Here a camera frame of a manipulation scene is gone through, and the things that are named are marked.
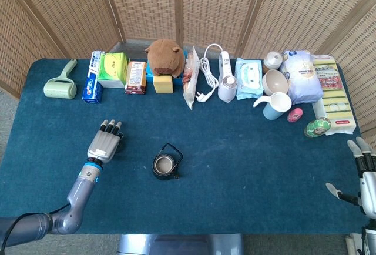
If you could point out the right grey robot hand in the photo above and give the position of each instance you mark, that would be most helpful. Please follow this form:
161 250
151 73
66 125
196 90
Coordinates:
368 184

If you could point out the yellow sponge multipack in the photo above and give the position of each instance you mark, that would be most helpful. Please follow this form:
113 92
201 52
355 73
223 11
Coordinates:
335 96

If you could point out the light blue wet wipes pack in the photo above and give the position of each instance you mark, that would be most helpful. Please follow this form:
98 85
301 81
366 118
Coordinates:
249 78

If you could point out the yellow sponge block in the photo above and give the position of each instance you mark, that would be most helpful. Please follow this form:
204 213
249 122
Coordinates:
163 84

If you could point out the small pink egg toy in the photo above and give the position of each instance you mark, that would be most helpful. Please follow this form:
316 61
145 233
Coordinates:
295 115

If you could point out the brown capybara plush toy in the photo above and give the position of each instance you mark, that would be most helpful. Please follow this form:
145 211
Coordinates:
166 56

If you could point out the white lidded jar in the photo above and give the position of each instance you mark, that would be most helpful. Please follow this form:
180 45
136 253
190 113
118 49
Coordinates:
272 59

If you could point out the beige bowl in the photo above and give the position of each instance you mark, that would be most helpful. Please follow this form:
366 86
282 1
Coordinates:
274 83

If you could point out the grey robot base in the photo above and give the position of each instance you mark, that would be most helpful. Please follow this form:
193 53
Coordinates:
176 244

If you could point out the blue white toothpaste box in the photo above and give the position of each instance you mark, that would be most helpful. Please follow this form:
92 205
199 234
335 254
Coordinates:
92 90

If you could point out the wicker folding screen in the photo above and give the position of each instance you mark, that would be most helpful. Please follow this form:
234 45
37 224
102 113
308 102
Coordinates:
147 2

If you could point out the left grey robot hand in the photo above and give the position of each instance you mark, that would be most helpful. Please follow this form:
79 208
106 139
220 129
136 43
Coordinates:
104 144

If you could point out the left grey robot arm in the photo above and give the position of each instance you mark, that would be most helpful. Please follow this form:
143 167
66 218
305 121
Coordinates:
79 190

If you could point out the blue plastic box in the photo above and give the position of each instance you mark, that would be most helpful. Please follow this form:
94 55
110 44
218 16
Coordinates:
149 74

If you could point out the orange brown drink carton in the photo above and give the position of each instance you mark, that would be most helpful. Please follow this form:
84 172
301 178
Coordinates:
136 77

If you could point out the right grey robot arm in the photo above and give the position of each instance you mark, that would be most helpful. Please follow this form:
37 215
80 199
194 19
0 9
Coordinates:
370 237

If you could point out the black cast iron teapot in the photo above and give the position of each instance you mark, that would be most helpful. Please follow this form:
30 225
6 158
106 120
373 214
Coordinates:
164 165

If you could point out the green tissue box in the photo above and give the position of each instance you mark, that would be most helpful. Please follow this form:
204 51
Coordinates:
113 67

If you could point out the green lint roller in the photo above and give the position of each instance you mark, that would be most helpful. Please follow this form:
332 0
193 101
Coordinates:
60 90

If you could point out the green printed can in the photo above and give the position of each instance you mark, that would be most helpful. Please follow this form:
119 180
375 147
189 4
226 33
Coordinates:
317 127

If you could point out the white blue soft bag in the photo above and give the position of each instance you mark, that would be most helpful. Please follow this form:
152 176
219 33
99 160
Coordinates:
302 75

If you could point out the clear snack packet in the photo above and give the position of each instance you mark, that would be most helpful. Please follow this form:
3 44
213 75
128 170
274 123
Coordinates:
190 84

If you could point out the blue table cloth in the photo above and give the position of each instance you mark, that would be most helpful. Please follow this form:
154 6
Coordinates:
235 164

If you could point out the white handheld appliance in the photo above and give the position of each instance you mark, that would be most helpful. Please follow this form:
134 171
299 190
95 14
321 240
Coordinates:
227 89

